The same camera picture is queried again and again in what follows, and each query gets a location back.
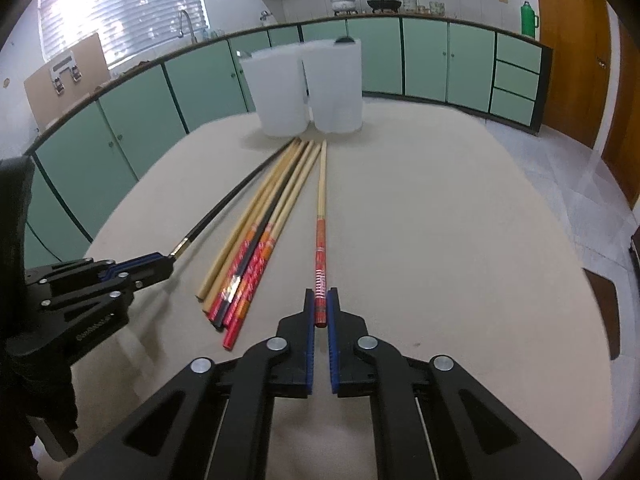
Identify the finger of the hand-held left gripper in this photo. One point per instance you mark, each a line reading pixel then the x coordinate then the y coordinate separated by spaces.
pixel 142 261
pixel 147 277

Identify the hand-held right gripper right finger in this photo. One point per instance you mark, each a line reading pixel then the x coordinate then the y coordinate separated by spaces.
pixel 334 350

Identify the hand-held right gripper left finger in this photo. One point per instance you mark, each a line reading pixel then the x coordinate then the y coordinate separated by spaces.
pixel 309 350

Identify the group of bamboo chopsticks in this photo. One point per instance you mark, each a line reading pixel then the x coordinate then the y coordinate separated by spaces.
pixel 235 280

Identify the black chopstick gold band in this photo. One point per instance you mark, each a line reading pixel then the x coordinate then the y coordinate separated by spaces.
pixel 235 193

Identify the translucent white plastic cup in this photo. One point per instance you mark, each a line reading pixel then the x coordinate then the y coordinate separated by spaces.
pixel 332 85
pixel 275 95

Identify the person's left hand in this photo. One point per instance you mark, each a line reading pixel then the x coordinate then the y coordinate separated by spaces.
pixel 47 400

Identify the green kitchen base cabinets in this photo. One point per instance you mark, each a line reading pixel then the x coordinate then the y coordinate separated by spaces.
pixel 145 95

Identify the brown cardboard sheet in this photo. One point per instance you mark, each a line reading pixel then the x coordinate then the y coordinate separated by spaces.
pixel 50 105

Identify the chrome sink faucet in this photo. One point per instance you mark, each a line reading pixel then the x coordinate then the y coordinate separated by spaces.
pixel 190 25

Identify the white window blind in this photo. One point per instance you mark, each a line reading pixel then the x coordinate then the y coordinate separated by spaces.
pixel 125 5

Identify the brown chair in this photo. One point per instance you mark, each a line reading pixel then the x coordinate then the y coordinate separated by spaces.
pixel 605 310

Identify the white cooking pot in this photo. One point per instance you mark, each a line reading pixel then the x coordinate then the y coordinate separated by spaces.
pixel 344 4

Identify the black wok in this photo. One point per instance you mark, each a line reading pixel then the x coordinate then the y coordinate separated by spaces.
pixel 384 5

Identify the glass jar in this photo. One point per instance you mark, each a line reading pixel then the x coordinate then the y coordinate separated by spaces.
pixel 437 8
pixel 410 6

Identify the wooden door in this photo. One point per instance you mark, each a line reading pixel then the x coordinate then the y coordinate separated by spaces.
pixel 570 60

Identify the green thermos flask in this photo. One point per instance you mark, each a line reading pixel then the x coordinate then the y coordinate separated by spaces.
pixel 527 20

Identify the round yellow wall hook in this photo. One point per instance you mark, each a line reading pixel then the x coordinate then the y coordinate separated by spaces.
pixel 5 83

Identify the chrome wall tap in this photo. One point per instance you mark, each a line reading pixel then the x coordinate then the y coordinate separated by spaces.
pixel 264 16

